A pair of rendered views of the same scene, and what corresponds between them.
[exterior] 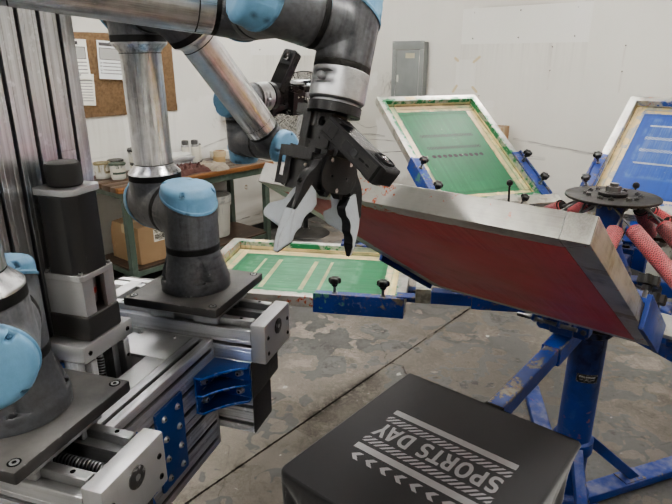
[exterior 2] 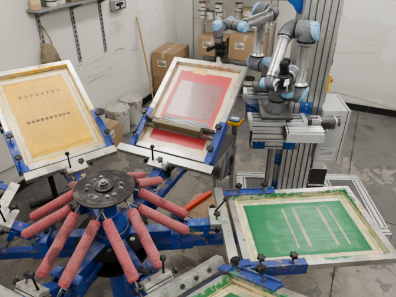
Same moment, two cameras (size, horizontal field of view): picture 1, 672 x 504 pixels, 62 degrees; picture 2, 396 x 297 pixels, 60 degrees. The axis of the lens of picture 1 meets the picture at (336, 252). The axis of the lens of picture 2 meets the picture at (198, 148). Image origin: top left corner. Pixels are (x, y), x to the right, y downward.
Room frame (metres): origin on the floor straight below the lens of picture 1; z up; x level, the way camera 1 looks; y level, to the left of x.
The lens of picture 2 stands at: (3.24, -0.83, 2.35)
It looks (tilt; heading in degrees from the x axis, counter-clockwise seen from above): 32 degrees down; 165
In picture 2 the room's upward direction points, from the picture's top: straight up
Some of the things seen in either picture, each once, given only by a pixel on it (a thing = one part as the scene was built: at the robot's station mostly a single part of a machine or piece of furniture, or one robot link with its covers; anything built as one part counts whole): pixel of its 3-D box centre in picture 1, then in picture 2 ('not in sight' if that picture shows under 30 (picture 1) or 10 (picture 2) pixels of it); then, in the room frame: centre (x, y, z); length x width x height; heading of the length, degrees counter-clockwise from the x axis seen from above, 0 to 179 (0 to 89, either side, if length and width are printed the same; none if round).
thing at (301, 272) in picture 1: (344, 251); (279, 214); (1.99, -0.03, 1.05); 1.08 x 0.61 x 0.23; 80
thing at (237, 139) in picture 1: (246, 141); (286, 88); (1.43, 0.23, 1.54); 0.11 x 0.08 x 0.11; 45
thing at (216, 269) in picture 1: (194, 263); (276, 104); (1.17, 0.31, 1.31); 0.15 x 0.15 x 0.10
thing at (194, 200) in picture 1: (188, 212); (279, 89); (1.18, 0.32, 1.42); 0.13 x 0.12 x 0.14; 45
